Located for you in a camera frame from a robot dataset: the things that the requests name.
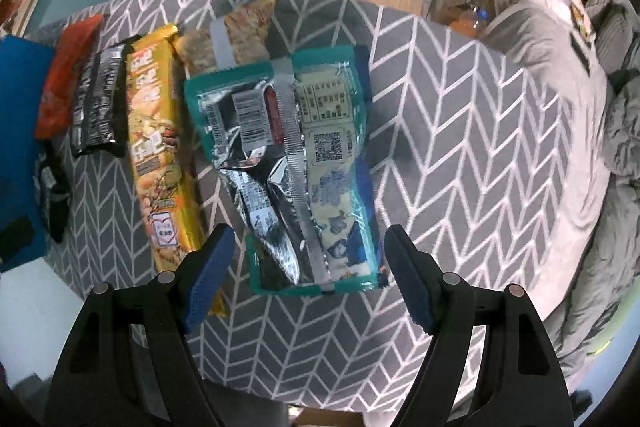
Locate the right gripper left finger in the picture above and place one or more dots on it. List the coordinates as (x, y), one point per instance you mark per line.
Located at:
(127, 362)

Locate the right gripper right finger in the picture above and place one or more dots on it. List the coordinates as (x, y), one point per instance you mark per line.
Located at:
(520, 382)

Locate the long yellow biscuit pack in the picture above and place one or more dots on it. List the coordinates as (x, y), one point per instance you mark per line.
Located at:
(160, 162)

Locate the black snack packet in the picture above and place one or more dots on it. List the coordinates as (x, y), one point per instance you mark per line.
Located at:
(99, 117)
(52, 194)

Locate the teal silver snack bag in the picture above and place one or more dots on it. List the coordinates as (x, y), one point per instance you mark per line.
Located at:
(288, 138)

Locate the red snack bag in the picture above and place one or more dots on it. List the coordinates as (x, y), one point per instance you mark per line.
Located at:
(73, 49)

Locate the orange green snack bag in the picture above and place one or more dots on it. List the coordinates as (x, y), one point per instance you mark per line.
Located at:
(236, 39)

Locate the grey chevron pattern cloth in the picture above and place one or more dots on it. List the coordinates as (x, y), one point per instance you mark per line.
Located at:
(466, 151)

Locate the grey bed blanket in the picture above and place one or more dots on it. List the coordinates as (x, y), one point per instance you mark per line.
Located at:
(590, 229)

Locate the blue cardboard box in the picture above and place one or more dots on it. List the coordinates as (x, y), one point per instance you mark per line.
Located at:
(24, 69)

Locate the orange drink bottle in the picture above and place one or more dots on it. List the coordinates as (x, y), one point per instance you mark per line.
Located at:
(470, 23)

